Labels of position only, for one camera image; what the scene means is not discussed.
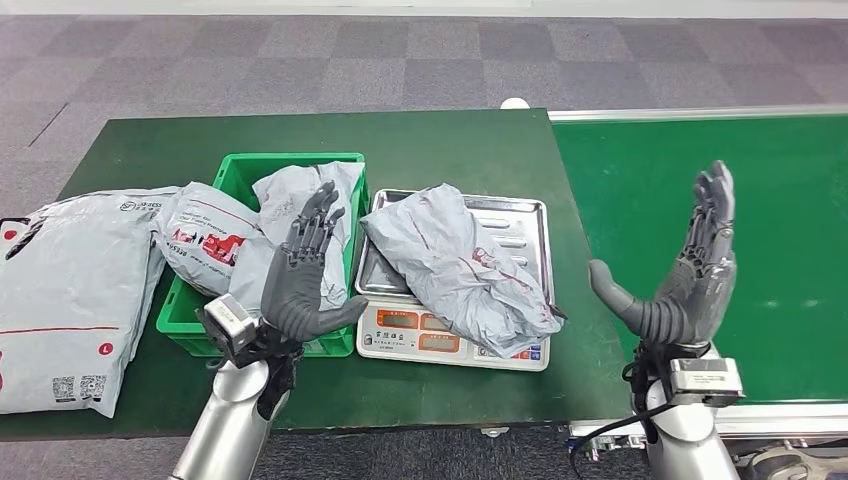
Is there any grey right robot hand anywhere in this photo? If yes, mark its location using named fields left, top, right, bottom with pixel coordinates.
left=588, top=160, right=739, bottom=347

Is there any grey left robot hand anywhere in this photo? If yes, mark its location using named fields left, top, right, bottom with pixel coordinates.
left=260, top=180, right=370, bottom=344

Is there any grey parcel thin red line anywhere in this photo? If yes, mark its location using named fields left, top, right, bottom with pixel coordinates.
left=228, top=161, right=366, bottom=316

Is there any grey parcel bold red print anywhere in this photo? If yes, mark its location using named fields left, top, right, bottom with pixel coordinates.
left=150, top=182, right=263, bottom=297

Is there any pale grey parcel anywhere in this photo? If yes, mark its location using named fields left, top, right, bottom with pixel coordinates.
left=359, top=183, right=566, bottom=359

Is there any green plastic crate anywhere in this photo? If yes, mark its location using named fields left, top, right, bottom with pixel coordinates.
left=155, top=152, right=370, bottom=359

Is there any white electronic scale steel tray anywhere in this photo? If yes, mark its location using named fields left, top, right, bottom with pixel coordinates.
left=354, top=188, right=554, bottom=372

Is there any large grey courier bag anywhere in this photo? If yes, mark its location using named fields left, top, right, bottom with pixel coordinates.
left=0, top=187, right=180, bottom=419

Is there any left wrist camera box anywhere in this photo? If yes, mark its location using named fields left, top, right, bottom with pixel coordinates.
left=196, top=294, right=260, bottom=366

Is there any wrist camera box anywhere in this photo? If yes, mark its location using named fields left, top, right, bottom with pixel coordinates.
left=667, top=357, right=745, bottom=407
left=196, top=294, right=260, bottom=366

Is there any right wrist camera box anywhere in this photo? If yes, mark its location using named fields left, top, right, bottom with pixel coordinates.
left=667, top=357, right=745, bottom=407

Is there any black right camera cable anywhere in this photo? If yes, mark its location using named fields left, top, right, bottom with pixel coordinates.
left=568, top=344, right=670, bottom=480

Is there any grey metal machine bracket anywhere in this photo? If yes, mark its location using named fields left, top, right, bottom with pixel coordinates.
left=738, top=442, right=848, bottom=480

